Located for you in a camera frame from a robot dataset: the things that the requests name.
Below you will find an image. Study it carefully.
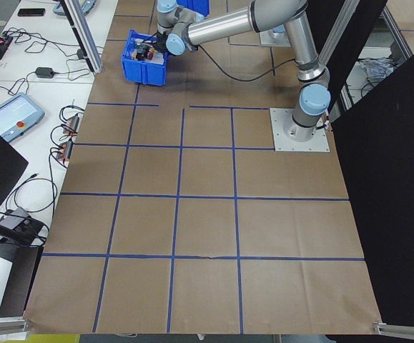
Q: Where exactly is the blue bin with push buttons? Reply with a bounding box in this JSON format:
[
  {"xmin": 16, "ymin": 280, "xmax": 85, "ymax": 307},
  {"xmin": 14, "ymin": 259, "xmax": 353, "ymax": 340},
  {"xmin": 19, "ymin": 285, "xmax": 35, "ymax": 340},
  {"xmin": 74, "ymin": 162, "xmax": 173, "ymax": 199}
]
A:
[{"xmin": 120, "ymin": 29, "xmax": 171, "ymax": 86}]

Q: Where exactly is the blue bin with dark parts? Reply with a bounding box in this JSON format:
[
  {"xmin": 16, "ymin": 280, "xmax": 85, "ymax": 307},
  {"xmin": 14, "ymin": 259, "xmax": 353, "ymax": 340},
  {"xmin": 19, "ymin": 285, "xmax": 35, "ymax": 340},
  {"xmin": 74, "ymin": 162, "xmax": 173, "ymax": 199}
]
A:
[{"xmin": 177, "ymin": 0, "xmax": 210, "ymax": 16}]

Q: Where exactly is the light blue teach pendant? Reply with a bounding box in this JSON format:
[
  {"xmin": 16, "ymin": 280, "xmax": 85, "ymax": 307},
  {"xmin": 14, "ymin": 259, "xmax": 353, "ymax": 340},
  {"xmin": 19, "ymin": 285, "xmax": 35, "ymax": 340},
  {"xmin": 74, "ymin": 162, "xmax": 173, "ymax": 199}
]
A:
[{"xmin": 53, "ymin": 0, "xmax": 99, "ymax": 16}]

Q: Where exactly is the orange black adapter module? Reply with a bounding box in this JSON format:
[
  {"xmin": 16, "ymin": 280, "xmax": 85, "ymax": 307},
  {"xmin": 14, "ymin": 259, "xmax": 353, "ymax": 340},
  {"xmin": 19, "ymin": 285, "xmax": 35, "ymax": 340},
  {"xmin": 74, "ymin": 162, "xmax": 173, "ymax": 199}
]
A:
[
  {"xmin": 66, "ymin": 113, "xmax": 82, "ymax": 135},
  {"xmin": 59, "ymin": 140, "xmax": 74, "ymax": 161}
]

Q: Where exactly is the black smartphone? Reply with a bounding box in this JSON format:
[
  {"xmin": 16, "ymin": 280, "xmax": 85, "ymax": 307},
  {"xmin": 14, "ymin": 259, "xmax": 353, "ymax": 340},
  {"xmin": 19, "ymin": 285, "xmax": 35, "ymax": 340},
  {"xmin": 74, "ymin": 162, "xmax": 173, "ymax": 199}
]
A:
[{"xmin": 17, "ymin": 7, "xmax": 46, "ymax": 18}]

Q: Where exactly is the teach pendant with tilted screen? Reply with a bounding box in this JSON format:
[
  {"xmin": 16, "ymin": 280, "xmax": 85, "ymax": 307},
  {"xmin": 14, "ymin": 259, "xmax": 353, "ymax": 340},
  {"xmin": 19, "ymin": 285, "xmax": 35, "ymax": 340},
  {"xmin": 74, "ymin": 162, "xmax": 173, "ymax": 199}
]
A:
[{"xmin": 0, "ymin": 91, "xmax": 46, "ymax": 144}]

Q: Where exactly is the crumpled white plastic sheet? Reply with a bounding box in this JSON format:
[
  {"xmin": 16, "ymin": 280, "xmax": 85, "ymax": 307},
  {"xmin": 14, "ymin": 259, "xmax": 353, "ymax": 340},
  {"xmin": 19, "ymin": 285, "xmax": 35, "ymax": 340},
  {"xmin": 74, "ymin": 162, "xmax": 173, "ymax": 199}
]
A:
[{"xmin": 357, "ymin": 58, "xmax": 400, "ymax": 84}]

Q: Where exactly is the grey flat device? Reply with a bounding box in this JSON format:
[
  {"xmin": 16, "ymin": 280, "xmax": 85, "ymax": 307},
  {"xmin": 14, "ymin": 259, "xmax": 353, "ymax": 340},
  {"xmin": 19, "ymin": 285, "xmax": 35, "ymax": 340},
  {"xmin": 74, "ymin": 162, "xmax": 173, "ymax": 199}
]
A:
[{"xmin": 0, "ymin": 207, "xmax": 32, "ymax": 229}]

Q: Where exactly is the tall aluminium profile post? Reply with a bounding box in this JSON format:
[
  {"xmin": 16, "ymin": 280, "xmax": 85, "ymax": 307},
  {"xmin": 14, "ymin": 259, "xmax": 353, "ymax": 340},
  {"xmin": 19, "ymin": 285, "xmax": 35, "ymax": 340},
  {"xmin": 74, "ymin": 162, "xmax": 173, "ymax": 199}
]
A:
[{"xmin": 59, "ymin": 0, "xmax": 104, "ymax": 75}]

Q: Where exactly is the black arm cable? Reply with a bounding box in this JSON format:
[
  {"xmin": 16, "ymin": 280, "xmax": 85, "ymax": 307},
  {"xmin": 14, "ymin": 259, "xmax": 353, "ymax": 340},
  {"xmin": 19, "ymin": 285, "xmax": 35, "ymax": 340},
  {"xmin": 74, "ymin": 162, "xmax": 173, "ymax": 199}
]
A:
[{"xmin": 195, "ymin": 45, "xmax": 302, "ymax": 82}]

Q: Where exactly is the black adapter cable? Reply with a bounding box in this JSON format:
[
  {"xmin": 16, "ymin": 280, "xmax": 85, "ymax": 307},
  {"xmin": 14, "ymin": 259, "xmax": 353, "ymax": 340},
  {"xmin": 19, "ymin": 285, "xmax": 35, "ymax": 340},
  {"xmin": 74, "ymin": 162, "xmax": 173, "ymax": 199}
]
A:
[{"xmin": 8, "ymin": 56, "xmax": 95, "ymax": 96}]

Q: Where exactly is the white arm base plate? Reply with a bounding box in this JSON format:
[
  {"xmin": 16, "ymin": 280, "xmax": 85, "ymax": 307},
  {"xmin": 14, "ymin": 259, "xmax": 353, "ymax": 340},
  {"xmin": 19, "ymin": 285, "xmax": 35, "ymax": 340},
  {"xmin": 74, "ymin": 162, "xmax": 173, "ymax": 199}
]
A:
[
  {"xmin": 259, "ymin": 31, "xmax": 294, "ymax": 47},
  {"xmin": 270, "ymin": 106, "xmax": 331, "ymax": 153}
]

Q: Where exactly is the aluminium V frame bar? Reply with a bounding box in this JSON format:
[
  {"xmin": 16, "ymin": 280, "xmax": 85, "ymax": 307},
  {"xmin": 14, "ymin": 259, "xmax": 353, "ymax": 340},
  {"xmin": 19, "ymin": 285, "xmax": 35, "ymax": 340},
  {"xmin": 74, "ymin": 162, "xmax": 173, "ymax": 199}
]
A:
[
  {"xmin": 381, "ymin": 14, "xmax": 414, "ymax": 60},
  {"xmin": 320, "ymin": 0, "xmax": 362, "ymax": 72},
  {"xmin": 335, "ymin": 84, "xmax": 358, "ymax": 108}
]

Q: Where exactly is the black USB cable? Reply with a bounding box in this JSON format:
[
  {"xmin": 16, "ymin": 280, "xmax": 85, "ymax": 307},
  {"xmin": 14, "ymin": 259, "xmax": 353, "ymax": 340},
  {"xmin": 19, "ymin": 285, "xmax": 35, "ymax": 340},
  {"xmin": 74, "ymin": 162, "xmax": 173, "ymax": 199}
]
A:
[{"xmin": 0, "ymin": 172, "xmax": 59, "ymax": 217}]

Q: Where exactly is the black frame cover sheet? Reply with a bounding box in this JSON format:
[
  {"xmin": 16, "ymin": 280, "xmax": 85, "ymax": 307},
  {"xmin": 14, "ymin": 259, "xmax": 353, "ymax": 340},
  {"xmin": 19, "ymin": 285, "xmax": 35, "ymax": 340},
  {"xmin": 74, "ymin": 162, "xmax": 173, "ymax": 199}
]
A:
[{"xmin": 305, "ymin": 0, "xmax": 414, "ymax": 335}]

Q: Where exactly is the black flat base plate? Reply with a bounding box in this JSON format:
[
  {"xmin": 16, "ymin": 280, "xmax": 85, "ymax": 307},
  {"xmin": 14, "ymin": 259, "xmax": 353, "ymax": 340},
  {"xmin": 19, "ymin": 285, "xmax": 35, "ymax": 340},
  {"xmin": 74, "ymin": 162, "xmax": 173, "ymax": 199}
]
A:
[{"xmin": 0, "ymin": 245, "xmax": 45, "ymax": 319}]

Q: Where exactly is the aluminium table corner rail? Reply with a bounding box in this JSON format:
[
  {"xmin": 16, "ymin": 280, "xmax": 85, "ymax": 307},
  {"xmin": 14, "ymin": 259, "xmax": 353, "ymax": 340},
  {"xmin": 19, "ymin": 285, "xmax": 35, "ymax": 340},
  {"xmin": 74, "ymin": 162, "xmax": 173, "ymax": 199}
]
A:
[
  {"xmin": 0, "ymin": 317, "xmax": 32, "ymax": 341},
  {"xmin": 372, "ymin": 320, "xmax": 414, "ymax": 343}
]

